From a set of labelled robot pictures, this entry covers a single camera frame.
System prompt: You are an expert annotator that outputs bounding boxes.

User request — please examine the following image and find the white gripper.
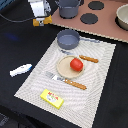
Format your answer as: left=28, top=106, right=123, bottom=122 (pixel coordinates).
left=28, top=0, right=51, bottom=21

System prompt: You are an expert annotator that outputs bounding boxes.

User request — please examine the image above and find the orange bread loaf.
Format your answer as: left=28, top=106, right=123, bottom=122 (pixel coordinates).
left=33, top=15, right=52, bottom=27

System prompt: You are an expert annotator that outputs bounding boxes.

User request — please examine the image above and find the grey saucepan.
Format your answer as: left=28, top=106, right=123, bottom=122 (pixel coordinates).
left=57, top=29, right=99, bottom=50

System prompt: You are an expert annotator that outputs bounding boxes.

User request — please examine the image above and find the white toy fish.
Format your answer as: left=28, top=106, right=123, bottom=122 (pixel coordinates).
left=10, top=64, right=32, bottom=77

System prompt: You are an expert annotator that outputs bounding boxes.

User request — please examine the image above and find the grey cooking pot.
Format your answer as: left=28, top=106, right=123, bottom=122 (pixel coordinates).
left=56, top=0, right=81, bottom=19

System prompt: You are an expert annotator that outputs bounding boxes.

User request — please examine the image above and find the round wooden plate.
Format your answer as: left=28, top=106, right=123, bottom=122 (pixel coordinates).
left=56, top=55, right=84, bottom=79

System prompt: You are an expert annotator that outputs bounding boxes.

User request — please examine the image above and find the red tomato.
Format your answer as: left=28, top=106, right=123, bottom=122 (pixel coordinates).
left=70, top=58, right=83, bottom=71

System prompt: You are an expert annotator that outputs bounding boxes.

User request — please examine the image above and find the pink toy stove board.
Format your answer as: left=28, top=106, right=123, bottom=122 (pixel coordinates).
left=52, top=0, right=128, bottom=43

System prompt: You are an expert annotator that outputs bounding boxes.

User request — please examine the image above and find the woven beige placemat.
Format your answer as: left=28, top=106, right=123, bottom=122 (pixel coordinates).
left=15, top=38, right=116, bottom=128

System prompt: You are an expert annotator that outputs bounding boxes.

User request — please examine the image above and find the beige bowl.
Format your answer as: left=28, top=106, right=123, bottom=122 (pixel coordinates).
left=116, top=4, right=128, bottom=30

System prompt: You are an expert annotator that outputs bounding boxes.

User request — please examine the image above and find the yellow butter box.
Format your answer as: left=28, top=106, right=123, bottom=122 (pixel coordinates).
left=40, top=89, right=64, bottom=109

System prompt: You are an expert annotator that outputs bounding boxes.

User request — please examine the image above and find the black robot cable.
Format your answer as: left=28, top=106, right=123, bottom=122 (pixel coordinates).
left=0, top=11, right=36, bottom=24

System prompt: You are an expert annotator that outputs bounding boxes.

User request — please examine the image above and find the wooden handled knife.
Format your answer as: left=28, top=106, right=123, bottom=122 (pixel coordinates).
left=60, top=48, right=100, bottom=64

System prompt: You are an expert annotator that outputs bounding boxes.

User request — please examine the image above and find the wooden handled fork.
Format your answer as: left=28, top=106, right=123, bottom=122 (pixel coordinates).
left=45, top=72, right=87, bottom=90

